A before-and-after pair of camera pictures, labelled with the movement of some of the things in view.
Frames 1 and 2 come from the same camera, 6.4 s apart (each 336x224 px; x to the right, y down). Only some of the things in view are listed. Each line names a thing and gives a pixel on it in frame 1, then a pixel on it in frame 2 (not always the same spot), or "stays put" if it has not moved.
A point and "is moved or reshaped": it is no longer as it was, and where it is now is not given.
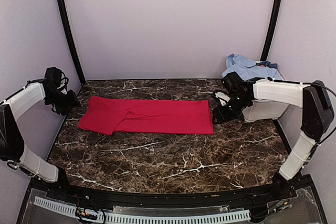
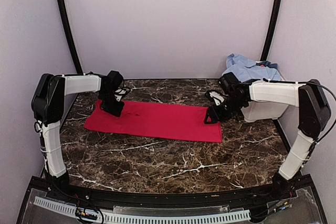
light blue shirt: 248,68 stays put
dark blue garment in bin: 266,63 stays put
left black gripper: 73,102 → 115,111
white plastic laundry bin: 258,110 stays put
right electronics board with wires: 275,206 stays put
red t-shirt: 104,116 is moved or reshaped
